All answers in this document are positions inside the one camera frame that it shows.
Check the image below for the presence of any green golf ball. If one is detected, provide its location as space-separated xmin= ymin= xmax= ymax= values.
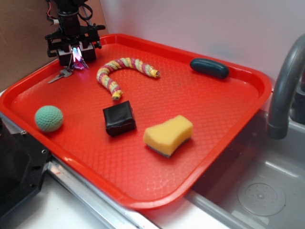
xmin=34 ymin=105 xmax=63 ymax=133

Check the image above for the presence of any grey sink faucet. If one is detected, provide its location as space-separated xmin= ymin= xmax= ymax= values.
xmin=266 ymin=35 xmax=305 ymax=139

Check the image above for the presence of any grey sink basin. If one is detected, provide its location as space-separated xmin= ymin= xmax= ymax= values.
xmin=186 ymin=111 xmax=305 ymax=229

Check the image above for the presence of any yellow sponge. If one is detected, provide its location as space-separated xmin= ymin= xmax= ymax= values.
xmin=143 ymin=115 xmax=193 ymax=158

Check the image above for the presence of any silver key bunch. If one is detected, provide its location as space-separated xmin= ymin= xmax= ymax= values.
xmin=48 ymin=57 xmax=89 ymax=83

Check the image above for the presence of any dark green oblong case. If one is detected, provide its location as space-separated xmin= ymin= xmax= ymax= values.
xmin=190 ymin=58 xmax=229 ymax=79

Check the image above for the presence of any multicolour twisted rope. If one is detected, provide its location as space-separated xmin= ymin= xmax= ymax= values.
xmin=96 ymin=57 xmax=161 ymax=101

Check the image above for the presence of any black square pouch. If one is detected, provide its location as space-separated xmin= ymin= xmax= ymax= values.
xmin=103 ymin=101 xmax=136 ymax=137

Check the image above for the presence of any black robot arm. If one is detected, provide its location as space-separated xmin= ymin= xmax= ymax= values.
xmin=45 ymin=0 xmax=106 ymax=69

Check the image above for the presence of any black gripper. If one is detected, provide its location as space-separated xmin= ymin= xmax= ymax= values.
xmin=45 ymin=11 xmax=106 ymax=66

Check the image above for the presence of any red plastic tray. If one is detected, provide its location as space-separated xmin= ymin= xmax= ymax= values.
xmin=0 ymin=34 xmax=272 ymax=210

